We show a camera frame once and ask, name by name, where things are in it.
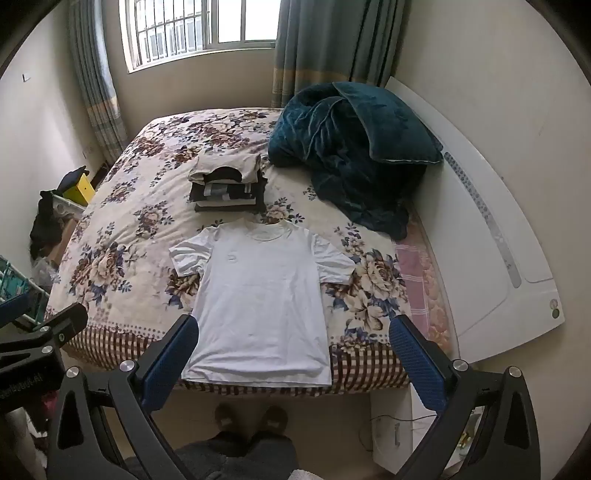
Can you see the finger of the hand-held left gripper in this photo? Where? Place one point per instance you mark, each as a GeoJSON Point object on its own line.
{"type": "Point", "coordinates": [62, 323]}
{"type": "Point", "coordinates": [14, 307]}

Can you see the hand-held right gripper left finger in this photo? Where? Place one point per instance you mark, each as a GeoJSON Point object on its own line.
{"type": "Point", "coordinates": [170, 362]}

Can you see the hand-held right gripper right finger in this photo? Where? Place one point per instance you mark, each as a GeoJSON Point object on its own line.
{"type": "Point", "coordinates": [418, 364]}

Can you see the white t-shirt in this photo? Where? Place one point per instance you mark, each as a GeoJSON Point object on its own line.
{"type": "Point", "coordinates": [258, 300]}

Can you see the stack of folded clothes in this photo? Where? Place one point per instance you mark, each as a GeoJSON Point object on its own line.
{"type": "Point", "coordinates": [226, 189]}

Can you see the white bedside cabinet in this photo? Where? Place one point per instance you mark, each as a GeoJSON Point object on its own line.
{"type": "Point", "coordinates": [390, 429]}

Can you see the grey slipper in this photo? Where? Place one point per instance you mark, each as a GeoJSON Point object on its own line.
{"type": "Point", "coordinates": [272, 419]}
{"type": "Point", "coordinates": [228, 417]}

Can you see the cardboard box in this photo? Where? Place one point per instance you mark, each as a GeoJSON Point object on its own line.
{"type": "Point", "coordinates": [62, 240]}

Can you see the pink striped towel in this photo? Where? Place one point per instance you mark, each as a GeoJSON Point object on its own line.
{"type": "Point", "coordinates": [413, 277]}

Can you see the black cloth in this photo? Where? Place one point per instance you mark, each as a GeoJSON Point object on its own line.
{"type": "Point", "coordinates": [44, 221]}

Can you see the person's grey trouser legs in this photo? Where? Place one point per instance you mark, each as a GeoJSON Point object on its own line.
{"type": "Point", "coordinates": [240, 454]}

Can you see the white headboard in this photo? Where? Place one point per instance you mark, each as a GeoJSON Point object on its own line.
{"type": "Point", "coordinates": [471, 258]}

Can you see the yellow box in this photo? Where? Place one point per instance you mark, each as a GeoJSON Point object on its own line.
{"type": "Point", "coordinates": [83, 191]}

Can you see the floral bedsheet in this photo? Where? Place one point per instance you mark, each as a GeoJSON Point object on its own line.
{"type": "Point", "coordinates": [138, 207]}

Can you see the teal plush blanket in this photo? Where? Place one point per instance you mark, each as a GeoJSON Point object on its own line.
{"type": "Point", "coordinates": [351, 152]}

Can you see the grey-green curtain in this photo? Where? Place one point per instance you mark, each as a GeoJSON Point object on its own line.
{"type": "Point", "coordinates": [94, 69]}
{"type": "Point", "coordinates": [323, 41]}

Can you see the barred window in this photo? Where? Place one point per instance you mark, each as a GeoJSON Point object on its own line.
{"type": "Point", "coordinates": [203, 27]}

